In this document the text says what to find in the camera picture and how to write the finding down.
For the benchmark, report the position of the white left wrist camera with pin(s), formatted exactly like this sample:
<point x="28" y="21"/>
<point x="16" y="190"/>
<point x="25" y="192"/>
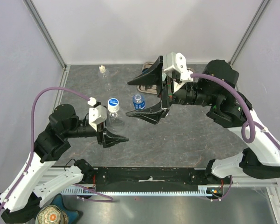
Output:
<point x="97" y="113"/>

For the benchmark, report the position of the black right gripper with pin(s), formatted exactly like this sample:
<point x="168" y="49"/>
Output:
<point x="153" y="114"/>

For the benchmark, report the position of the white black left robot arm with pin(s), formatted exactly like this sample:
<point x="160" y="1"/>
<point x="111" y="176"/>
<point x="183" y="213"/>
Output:
<point x="23" y="199"/>

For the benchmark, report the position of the blue star shaped dish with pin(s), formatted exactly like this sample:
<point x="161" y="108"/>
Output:
<point x="73" y="215"/>

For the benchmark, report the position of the clear bottle with notched cap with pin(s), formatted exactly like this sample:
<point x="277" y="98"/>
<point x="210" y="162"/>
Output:
<point x="105" y="79"/>

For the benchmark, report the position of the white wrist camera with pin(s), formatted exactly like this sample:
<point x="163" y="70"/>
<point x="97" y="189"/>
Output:
<point x="97" y="113"/>
<point x="175" y="66"/>

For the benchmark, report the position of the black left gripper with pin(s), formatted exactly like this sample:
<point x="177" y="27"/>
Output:
<point x="108" y="138"/>

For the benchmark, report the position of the cream notched bottle cap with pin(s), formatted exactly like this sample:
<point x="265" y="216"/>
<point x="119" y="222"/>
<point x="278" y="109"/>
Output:
<point x="102" y="69"/>

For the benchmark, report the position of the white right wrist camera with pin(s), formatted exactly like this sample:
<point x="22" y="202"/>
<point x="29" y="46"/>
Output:
<point x="175" y="66"/>

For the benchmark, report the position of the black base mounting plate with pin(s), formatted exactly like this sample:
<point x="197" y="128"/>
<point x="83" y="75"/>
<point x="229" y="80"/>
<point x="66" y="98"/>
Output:
<point x="146" y="179"/>

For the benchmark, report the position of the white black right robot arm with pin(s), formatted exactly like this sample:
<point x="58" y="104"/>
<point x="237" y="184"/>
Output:
<point x="215" y="88"/>

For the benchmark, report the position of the metal serving tray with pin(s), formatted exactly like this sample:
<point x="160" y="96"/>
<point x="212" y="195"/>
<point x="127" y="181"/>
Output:
<point x="152" y="89"/>

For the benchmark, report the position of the light blue cable duct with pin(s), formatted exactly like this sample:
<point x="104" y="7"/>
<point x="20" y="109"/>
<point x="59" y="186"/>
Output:
<point x="201" y="191"/>

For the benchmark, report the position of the blue label plastic bottle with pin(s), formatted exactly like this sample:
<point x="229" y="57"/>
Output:
<point x="138" y="101"/>

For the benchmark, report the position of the clear wide plastic bottle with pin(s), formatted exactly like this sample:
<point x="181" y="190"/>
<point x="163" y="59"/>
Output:
<point x="115" y="122"/>

